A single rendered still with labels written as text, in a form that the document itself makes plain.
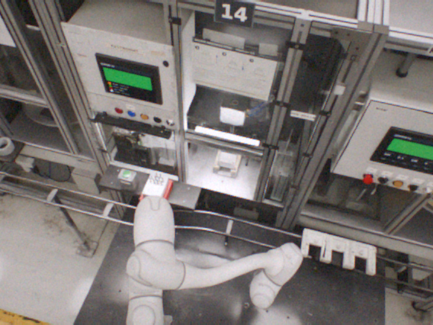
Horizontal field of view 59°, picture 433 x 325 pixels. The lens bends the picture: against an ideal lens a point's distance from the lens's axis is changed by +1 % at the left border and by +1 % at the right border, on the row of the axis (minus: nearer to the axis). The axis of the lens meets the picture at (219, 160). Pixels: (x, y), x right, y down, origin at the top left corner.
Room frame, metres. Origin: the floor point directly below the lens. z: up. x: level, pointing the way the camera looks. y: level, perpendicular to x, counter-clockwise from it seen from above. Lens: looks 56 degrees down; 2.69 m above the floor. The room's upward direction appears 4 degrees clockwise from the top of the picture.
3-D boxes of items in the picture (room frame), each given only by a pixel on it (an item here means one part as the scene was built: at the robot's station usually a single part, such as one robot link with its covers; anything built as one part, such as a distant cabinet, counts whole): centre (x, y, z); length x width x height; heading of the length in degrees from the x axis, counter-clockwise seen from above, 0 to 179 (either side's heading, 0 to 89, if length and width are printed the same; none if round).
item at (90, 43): (1.20, 0.37, 1.60); 0.42 x 0.29 x 0.46; 78
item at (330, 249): (0.75, -0.64, 0.84); 0.36 x 0.14 x 0.10; 78
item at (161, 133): (1.07, 0.40, 1.37); 0.36 x 0.04 x 0.04; 78
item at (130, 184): (1.02, 0.47, 0.97); 0.08 x 0.08 x 0.12; 78
